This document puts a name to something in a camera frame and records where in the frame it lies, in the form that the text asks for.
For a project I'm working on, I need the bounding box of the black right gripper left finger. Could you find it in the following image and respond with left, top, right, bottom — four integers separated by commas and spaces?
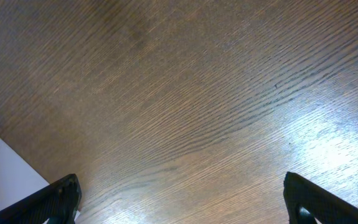
0, 174, 82, 224

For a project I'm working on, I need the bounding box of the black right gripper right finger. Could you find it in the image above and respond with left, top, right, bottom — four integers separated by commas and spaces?
283, 172, 358, 224

